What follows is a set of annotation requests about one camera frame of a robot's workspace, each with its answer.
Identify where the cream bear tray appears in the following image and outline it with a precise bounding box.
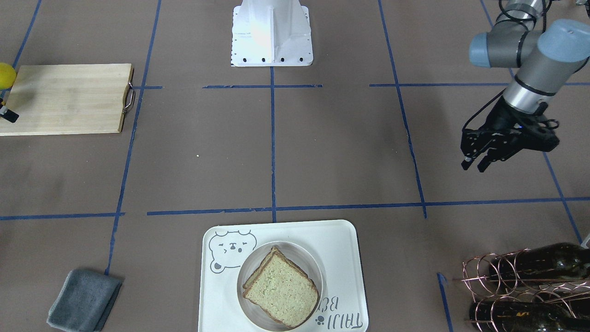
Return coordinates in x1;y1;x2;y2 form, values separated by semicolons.
197;220;369;332

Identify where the wooden cutting board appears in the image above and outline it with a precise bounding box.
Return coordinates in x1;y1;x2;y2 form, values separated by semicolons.
0;63;134;136

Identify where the bread slice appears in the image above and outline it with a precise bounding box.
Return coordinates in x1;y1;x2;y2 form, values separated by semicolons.
242;250;319;329
242;246;279;290

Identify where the dark wine bottle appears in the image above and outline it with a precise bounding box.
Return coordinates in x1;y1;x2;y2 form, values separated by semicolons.
469;300;590;332
489;243;590;285

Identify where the copper wire bottle rack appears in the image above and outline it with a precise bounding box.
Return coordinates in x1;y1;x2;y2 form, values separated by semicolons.
460;249;589;332

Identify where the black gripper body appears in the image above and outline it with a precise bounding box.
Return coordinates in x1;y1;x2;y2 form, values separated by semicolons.
461;96;548;162

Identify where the grey folded cloth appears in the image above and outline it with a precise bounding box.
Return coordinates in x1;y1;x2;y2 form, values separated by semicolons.
47;269;123;332

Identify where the white round plate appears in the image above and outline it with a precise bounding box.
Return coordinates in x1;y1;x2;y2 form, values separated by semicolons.
237;241;323;332

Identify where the yellow lemon half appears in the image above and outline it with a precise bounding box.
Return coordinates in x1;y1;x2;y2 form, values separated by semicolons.
0;62;17;90

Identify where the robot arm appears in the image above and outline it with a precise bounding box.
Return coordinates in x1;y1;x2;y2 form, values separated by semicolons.
460;0;590;172

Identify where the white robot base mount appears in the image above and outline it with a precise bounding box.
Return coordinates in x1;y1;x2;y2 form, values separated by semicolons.
230;0;314;67

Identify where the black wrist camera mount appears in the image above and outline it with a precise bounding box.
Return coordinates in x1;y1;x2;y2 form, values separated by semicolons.
519;116;560;153

